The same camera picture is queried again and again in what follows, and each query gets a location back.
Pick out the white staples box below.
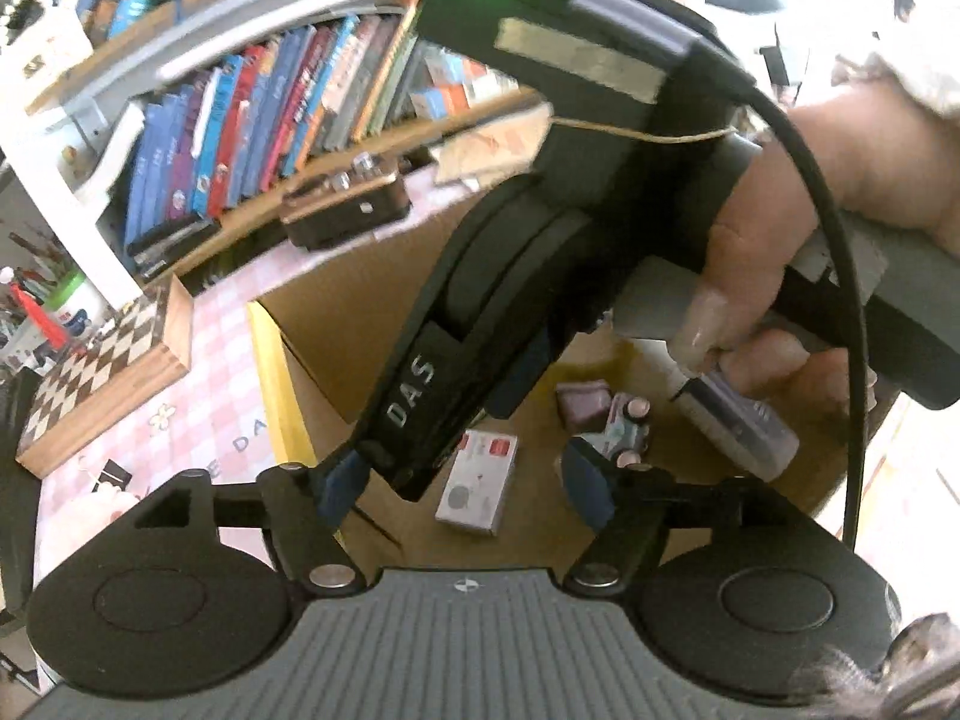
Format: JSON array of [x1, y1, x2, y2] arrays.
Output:
[[434, 429, 519, 536]]

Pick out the person right hand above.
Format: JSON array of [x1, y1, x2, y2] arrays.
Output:
[[669, 78, 958, 415]]

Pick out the yellow cardboard box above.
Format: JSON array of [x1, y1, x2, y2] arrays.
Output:
[[245, 185, 902, 587]]

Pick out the pink checkered tablecloth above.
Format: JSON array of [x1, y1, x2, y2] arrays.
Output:
[[34, 167, 477, 575]]

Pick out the small black binder clip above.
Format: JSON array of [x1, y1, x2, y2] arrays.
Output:
[[93, 460, 132, 493]]

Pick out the wooden chess board box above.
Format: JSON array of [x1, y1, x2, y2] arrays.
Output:
[[16, 275, 194, 479]]

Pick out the brown retro radio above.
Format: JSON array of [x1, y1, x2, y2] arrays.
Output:
[[280, 153, 412, 250]]

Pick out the row of lower shelf books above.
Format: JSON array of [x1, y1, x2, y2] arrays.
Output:
[[118, 11, 482, 242]]

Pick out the white bookshelf unit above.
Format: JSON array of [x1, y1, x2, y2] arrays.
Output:
[[0, 0, 452, 309]]

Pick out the black cable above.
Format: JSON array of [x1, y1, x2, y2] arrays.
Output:
[[673, 44, 872, 550]]

